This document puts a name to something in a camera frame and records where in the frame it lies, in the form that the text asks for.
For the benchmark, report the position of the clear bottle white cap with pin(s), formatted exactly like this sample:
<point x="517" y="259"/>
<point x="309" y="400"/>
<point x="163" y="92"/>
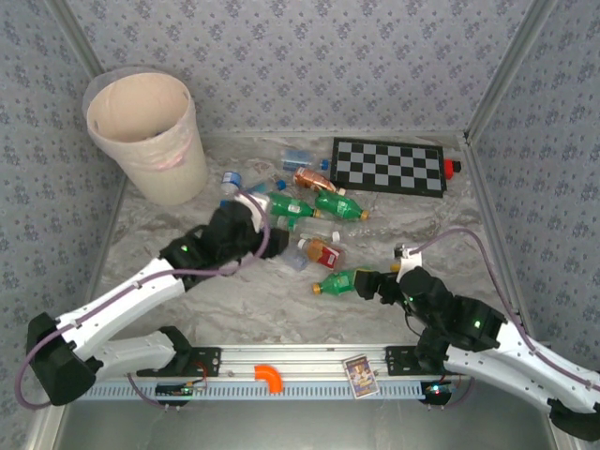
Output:
<point x="295" y="262"/>

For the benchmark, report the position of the green plastic bottle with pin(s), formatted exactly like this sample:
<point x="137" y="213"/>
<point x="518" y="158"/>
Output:
<point x="290" y="206"/>
<point x="337" y="281"/>
<point x="337" y="204"/>

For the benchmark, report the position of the clear bottle green label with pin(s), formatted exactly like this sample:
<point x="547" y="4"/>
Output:
<point x="311" y="229"/>

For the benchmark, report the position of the orange drink bottle red label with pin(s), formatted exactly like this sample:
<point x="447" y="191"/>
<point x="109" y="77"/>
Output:
<point x="323" y="255"/>

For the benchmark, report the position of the clear unlabelled plastic bottle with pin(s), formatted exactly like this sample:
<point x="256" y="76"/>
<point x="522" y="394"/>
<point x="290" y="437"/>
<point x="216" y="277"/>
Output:
<point x="335" y="235"/>

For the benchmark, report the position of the small blue label water bottle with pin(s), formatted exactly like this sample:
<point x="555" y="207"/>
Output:
<point x="230" y="180"/>

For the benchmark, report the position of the clear bottle blue label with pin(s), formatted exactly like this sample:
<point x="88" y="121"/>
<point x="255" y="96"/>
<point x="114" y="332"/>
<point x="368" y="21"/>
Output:
<point x="281" y="184"/>

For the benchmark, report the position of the brown coffee drink bottle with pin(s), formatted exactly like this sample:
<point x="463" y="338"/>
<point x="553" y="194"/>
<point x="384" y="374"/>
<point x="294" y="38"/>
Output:
<point x="311" y="179"/>

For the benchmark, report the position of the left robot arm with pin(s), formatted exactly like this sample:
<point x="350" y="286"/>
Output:
<point x="122" y="304"/>

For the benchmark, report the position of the orange elbow piece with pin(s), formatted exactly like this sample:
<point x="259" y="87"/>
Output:
<point x="274" y="382"/>

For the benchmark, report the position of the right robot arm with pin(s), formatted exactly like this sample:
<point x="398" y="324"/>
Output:
<point x="492" y="379"/>

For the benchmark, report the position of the beige plastic waste bin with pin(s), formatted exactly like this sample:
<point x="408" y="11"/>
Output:
<point x="180" y="183"/>

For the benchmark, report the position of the clear soda water bottle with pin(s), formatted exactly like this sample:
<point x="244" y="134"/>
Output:
<point x="295" y="158"/>

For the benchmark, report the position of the small circuit board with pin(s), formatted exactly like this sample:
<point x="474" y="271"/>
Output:
<point x="438" y="389"/>
<point x="175" y="389"/>

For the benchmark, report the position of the printed picture card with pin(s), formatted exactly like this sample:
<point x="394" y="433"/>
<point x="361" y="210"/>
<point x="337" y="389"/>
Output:
<point x="361" y="377"/>

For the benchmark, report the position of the black grey checkerboard panel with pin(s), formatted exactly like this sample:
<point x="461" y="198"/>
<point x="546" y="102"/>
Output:
<point x="386" y="166"/>

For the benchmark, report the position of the red push button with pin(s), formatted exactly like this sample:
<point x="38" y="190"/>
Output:
<point x="451" y="169"/>

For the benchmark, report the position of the grey metal panel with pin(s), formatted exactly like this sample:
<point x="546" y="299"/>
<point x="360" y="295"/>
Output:
<point x="300" y="426"/>

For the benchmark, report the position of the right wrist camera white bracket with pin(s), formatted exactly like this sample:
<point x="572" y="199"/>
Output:
<point x="412" y="262"/>

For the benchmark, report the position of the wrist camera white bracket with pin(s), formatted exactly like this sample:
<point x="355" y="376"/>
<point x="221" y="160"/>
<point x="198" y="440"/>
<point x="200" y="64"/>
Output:
<point x="412" y="262"/>
<point x="250" y="204"/>

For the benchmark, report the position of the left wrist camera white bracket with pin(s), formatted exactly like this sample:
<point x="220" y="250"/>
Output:
<point x="250" y="204"/>

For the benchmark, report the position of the aluminium mounting rail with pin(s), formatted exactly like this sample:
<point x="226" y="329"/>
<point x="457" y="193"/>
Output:
<point x="300" y="358"/>

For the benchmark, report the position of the aluminium table edge rail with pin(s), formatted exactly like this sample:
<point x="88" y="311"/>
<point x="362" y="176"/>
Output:
<point x="492" y="211"/>

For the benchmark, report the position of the aluminium frame post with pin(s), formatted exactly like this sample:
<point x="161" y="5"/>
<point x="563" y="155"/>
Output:
<point x="508" y="65"/>
<point x="78" y="37"/>

